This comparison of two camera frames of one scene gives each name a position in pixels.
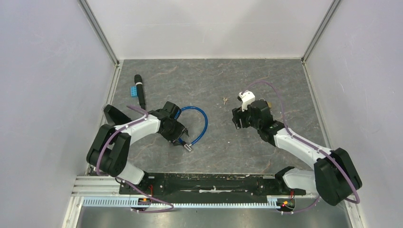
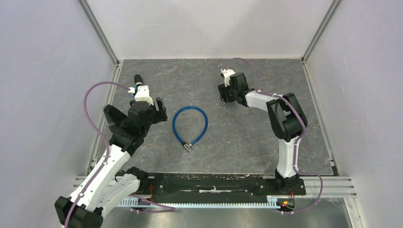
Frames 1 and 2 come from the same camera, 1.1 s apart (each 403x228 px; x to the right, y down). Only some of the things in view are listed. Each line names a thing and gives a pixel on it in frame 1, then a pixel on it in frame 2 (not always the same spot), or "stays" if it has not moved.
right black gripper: x=235 y=118 to x=224 y=90
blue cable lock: x=189 y=147 stays
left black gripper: x=180 y=130 to x=160 y=115
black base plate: x=207 y=188 stays
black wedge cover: x=116 y=117 stays
